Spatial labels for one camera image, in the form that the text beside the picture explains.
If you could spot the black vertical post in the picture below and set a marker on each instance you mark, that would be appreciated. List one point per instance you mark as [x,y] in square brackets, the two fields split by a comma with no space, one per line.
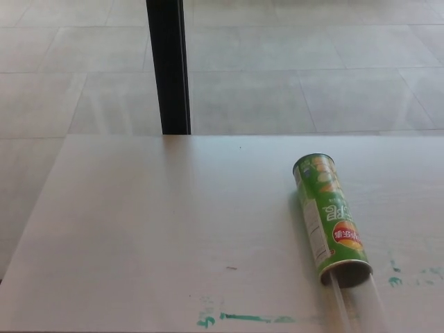
[169,69]

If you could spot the clear plastic chips tray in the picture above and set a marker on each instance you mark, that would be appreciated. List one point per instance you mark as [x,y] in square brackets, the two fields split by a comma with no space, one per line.
[360,308]

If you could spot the green chips can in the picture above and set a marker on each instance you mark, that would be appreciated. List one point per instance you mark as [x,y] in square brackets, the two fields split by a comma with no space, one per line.
[326,208]

